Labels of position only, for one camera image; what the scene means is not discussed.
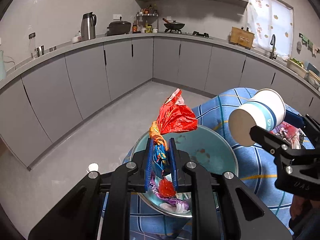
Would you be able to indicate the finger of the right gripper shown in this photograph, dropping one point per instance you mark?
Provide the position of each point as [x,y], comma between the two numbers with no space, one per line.
[293,118]
[270,142]

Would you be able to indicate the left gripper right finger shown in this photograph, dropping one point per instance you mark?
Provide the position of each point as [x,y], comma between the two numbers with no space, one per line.
[173,163]

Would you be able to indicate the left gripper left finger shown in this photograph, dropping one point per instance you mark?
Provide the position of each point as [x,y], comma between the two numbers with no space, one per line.
[148,163]

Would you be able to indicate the white paper cup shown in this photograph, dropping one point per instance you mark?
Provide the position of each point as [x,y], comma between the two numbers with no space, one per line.
[266,109]

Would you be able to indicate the red orange snack wrapper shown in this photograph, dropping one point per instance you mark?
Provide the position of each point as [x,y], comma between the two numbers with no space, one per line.
[174,117]

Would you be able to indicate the purple snack wrapper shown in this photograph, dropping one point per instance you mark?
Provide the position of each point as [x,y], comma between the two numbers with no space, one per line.
[180,203]

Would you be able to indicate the red plastic bag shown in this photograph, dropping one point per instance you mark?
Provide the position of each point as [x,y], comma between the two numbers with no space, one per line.
[166,188]

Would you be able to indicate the teal trash bin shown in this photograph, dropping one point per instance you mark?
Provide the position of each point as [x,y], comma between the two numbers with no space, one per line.
[205,147]

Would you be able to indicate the black kitchen faucet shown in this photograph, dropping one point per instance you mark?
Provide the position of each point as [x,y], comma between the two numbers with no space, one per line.
[273,55]

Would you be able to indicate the person's right hand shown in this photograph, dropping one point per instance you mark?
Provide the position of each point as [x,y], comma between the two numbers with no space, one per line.
[301,208]

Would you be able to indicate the clear pink plastic bag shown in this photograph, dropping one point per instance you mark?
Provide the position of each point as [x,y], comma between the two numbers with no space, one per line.
[294,136]

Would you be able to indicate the blue plaid tablecloth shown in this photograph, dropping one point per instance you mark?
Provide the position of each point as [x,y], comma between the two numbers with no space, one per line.
[256,169]

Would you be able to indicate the white bowls stack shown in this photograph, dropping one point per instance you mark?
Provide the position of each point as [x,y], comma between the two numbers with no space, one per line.
[313,79]

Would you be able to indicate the white basin with vegetables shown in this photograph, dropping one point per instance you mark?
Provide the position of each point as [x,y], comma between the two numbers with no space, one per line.
[300,71]

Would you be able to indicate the wooden knife block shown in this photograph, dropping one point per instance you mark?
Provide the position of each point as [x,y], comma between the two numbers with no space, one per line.
[241,37]

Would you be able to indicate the white patterned window curtain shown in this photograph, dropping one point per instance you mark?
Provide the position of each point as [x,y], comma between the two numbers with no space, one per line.
[268,17]

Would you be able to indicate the grey base cabinets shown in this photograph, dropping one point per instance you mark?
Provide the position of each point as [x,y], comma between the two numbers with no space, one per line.
[46,98]

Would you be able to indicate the gas stove burner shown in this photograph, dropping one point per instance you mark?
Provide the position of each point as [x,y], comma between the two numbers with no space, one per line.
[196,33]

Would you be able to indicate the black wok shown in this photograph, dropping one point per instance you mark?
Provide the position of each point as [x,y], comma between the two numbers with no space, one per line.
[173,25]

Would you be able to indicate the spice rack with bottles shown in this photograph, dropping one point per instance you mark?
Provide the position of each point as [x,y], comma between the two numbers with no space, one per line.
[146,20]

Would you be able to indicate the black rice cooker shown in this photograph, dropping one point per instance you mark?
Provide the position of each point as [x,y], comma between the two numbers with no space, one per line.
[119,27]

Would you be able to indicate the steel thermos kettle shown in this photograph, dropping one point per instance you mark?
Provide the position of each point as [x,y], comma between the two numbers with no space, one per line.
[88,24]

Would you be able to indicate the hanging cloths on wall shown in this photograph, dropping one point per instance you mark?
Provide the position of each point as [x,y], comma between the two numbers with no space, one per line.
[309,44]

